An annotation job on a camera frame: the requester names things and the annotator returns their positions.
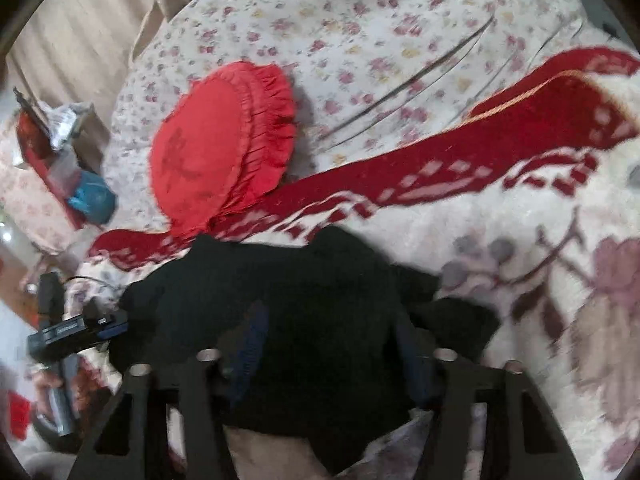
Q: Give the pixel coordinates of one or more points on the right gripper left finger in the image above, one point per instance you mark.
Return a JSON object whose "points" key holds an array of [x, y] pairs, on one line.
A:
{"points": [[131, 438]]}

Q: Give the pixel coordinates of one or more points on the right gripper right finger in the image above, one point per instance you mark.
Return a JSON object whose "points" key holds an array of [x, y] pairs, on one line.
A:
{"points": [[502, 407]]}

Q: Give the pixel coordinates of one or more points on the black pants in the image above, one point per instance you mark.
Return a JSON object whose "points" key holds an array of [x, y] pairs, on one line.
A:
{"points": [[319, 340]]}

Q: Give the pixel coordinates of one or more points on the person's left hand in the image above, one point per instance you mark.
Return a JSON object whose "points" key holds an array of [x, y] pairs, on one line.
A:
{"points": [[83, 388]]}

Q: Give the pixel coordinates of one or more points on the blue plastic bag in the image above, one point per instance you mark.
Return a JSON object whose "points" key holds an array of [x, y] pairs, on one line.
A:
{"points": [[93, 198]]}

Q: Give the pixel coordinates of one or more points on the red hanging bag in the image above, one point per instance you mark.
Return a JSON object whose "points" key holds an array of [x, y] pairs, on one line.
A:
{"points": [[38, 154]]}

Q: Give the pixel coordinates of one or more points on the red white plush blanket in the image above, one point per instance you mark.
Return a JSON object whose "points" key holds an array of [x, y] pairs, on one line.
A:
{"points": [[530, 207]]}

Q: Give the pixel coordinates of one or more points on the red heart ruffled pillow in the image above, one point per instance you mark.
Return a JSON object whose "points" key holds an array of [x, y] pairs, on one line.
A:
{"points": [[226, 144]]}

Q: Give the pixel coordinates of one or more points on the beige curtain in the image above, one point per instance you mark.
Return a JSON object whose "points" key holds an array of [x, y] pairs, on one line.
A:
{"points": [[82, 50]]}

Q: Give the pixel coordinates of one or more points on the floral white quilt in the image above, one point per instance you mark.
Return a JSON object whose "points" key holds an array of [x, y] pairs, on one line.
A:
{"points": [[368, 75]]}

